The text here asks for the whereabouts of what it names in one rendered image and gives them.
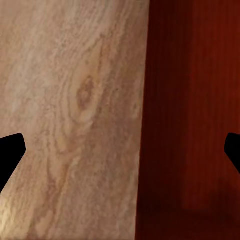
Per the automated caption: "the storage box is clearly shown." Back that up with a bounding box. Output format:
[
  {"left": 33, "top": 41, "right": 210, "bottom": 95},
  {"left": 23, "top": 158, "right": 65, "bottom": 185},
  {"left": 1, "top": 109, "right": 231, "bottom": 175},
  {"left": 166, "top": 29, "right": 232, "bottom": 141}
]
[{"left": 134, "top": 0, "right": 240, "bottom": 240}]

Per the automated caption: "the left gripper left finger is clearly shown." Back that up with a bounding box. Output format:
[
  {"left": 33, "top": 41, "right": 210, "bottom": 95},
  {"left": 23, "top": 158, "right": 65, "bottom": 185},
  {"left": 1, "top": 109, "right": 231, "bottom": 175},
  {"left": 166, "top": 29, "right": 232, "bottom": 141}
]
[{"left": 0, "top": 133, "right": 26, "bottom": 193}]

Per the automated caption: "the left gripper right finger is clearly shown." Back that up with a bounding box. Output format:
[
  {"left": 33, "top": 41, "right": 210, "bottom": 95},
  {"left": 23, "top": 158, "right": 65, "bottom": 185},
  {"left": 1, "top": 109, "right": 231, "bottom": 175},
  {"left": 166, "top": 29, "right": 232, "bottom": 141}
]
[{"left": 224, "top": 133, "right": 240, "bottom": 173}]

